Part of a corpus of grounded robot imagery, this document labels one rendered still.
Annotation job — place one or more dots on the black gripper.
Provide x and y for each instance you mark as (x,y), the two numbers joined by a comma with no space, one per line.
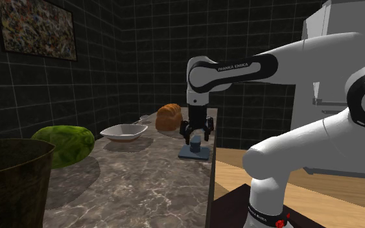
(197,114)

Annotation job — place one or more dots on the green watermelon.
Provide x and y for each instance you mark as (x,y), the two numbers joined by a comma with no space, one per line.
(70,143)

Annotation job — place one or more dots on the small grey utensil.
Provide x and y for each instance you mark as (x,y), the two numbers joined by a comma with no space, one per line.
(142,119)

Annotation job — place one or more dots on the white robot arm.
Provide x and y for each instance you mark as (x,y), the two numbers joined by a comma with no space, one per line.
(311,63)

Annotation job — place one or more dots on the blue-grey block with knob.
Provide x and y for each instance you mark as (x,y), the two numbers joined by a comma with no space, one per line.
(196,152)

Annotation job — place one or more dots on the dark robot stand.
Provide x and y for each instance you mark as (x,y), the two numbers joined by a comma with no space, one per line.
(232,208)

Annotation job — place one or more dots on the brown bread loaf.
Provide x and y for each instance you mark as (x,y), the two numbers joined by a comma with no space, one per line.
(169,117)

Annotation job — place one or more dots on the white square bowl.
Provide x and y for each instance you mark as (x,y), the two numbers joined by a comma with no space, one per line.
(124,132)

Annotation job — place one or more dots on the grey refrigerator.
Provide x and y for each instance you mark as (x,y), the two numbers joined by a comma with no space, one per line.
(343,19)

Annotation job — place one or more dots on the dark brown plant pot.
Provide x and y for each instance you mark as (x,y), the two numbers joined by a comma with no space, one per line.
(11,183)

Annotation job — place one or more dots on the colourful framed wall picture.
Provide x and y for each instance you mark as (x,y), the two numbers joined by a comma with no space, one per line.
(36,28)

